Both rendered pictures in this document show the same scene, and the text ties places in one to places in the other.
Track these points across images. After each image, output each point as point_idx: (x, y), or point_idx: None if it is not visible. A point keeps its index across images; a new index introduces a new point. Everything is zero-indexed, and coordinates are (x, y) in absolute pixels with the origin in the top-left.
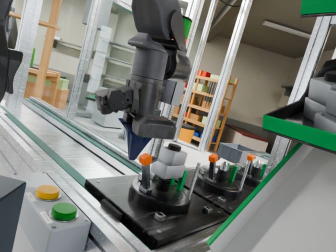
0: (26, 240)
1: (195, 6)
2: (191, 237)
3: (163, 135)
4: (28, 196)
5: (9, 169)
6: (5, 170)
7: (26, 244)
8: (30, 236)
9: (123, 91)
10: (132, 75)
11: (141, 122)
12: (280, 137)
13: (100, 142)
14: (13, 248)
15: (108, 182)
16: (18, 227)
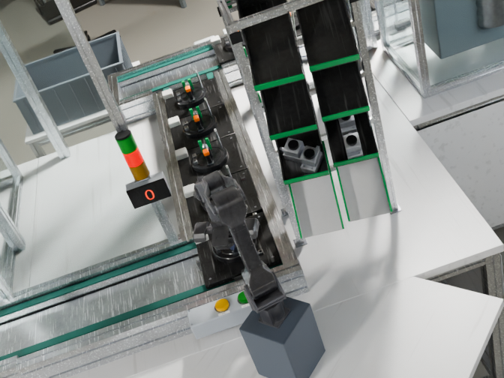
0: (228, 333)
1: (121, 118)
2: (277, 243)
3: (258, 226)
4: (223, 314)
5: (128, 352)
6: (122, 358)
7: (232, 332)
8: (243, 320)
9: (226, 231)
10: (218, 220)
11: (253, 233)
12: (276, 169)
13: (101, 273)
14: (234, 337)
15: (211, 273)
16: (214, 338)
